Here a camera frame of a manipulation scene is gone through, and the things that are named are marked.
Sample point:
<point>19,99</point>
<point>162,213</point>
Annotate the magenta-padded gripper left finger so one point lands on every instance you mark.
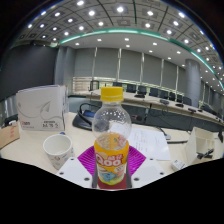
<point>76,171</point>

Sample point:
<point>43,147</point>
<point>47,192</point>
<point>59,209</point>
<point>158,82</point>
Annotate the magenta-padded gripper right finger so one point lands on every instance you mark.
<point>146,170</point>

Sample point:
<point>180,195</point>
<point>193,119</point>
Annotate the yellow-capped orange-label drink bottle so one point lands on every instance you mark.
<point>111,160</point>

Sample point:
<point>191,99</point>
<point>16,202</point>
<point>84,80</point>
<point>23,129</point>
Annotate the white paper sheet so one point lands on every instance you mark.
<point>150,143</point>

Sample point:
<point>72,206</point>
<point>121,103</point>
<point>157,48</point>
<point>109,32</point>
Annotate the white patterned paper cup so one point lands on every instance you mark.
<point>58,150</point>

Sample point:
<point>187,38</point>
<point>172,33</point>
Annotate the black flat bag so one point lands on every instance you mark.
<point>81,118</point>

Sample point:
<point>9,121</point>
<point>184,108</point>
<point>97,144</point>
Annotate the small open white box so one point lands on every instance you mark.
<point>195,143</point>

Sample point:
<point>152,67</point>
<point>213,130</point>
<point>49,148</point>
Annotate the white copy paper box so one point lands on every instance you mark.
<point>40,108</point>

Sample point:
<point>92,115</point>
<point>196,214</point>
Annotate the brown paper envelope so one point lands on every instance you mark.
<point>8,136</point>

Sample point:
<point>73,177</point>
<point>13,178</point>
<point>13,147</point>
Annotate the black desk device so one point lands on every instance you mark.
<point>10,120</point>

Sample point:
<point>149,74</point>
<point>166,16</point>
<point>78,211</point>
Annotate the round ceiling lights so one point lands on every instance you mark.
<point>120,9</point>

